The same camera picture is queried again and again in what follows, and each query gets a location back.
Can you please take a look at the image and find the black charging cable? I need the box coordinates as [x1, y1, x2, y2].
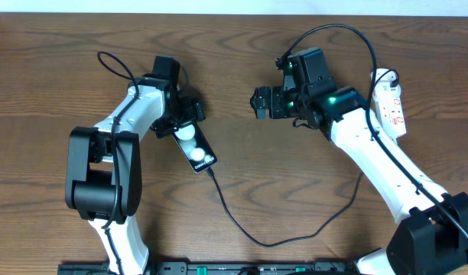
[206, 69, 401, 248]

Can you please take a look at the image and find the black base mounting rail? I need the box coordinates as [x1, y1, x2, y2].
[57, 260, 357, 275]

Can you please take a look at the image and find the white power strip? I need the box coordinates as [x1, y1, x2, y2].
[372, 68, 407, 143]

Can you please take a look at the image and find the black smartphone with lit screen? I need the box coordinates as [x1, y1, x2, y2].
[173, 124, 218, 173]

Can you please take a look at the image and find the white USB charger adapter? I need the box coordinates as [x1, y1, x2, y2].
[376, 71, 401, 97]

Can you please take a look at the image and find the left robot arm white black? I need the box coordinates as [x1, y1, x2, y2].
[65, 56, 216, 274]

